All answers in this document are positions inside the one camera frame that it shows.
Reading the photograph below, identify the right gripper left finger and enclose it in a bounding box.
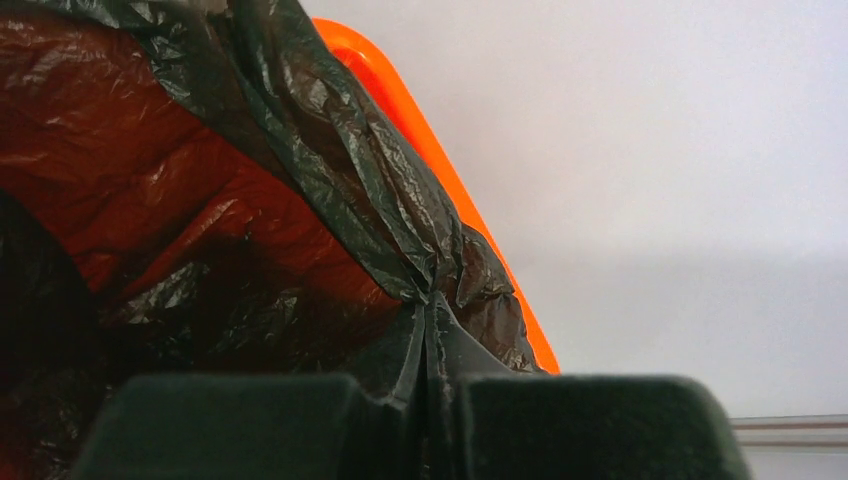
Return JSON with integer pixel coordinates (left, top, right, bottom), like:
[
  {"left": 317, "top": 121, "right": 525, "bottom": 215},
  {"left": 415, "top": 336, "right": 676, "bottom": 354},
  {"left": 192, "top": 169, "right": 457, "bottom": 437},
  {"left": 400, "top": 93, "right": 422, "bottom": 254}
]
[{"left": 71, "top": 305, "right": 426, "bottom": 479}]

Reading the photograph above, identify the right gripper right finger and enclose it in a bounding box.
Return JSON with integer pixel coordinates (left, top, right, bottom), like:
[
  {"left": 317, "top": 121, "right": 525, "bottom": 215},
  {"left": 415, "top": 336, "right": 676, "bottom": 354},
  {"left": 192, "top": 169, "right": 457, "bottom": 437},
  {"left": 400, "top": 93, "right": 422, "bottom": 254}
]
[{"left": 423, "top": 294, "right": 750, "bottom": 479}]

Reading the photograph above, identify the black trash bag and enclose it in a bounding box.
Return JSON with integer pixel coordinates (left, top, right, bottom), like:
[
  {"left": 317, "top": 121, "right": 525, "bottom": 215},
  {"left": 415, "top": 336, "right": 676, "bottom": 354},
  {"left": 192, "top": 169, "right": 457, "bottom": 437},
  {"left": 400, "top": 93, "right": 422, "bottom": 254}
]
[{"left": 1, "top": 1, "right": 540, "bottom": 479}]

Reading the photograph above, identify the orange plastic trash bin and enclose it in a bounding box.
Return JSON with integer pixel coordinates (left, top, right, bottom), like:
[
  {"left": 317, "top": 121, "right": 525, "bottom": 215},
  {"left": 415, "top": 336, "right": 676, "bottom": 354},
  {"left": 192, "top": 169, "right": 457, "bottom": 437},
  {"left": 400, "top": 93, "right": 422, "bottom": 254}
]
[{"left": 313, "top": 18, "right": 560, "bottom": 374}]

